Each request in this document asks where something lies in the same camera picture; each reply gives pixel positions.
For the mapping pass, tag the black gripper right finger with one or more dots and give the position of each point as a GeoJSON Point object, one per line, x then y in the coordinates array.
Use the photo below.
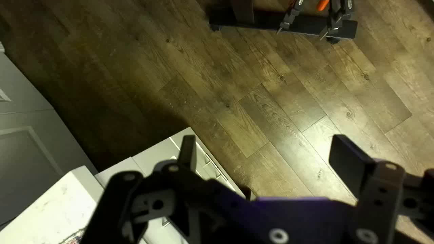
{"type": "Point", "coordinates": [350, 163]}

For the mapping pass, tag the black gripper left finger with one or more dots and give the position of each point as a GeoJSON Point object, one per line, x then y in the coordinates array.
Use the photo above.
{"type": "Point", "coordinates": [186, 151]}

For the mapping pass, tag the white drawer near floor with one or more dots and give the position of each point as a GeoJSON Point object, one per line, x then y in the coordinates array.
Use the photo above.
{"type": "Point", "coordinates": [205, 157]}

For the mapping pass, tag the white tall middle drawer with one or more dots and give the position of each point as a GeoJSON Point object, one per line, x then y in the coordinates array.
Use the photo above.
{"type": "Point", "coordinates": [150, 157]}

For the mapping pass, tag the white three drawer cabinet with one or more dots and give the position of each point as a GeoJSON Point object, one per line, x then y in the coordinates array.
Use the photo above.
{"type": "Point", "coordinates": [54, 208]}

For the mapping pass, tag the grey panel door leaf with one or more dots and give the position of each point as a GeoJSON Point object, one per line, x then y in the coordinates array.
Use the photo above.
{"type": "Point", "coordinates": [35, 150]}

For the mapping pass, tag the robot mounting table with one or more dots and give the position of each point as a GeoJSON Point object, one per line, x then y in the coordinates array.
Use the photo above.
{"type": "Point", "coordinates": [266, 21]}

